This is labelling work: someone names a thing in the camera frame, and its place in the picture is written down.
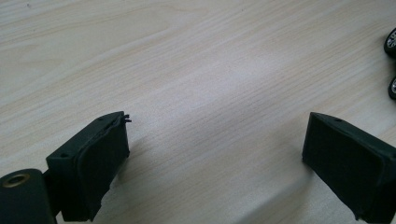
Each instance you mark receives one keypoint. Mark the small black toy wheel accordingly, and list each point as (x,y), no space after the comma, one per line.
(391,42)
(393,88)

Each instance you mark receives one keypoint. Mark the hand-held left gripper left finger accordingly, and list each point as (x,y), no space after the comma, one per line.
(93,168)

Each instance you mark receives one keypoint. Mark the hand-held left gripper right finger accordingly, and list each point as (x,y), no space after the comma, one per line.
(351,158)

